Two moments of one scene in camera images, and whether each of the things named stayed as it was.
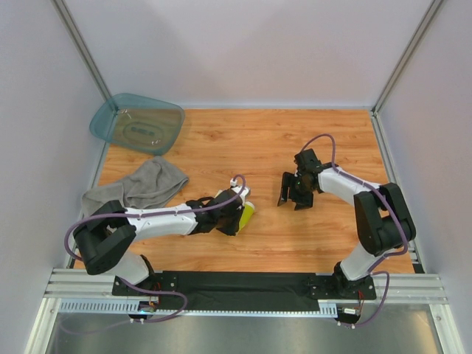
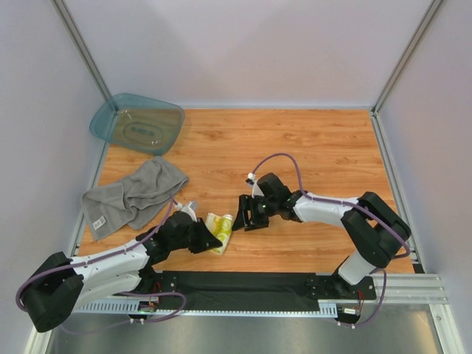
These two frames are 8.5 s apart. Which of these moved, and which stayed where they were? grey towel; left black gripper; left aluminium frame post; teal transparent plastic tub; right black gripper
Moved: left black gripper; right black gripper
Stayed: teal transparent plastic tub; left aluminium frame post; grey towel
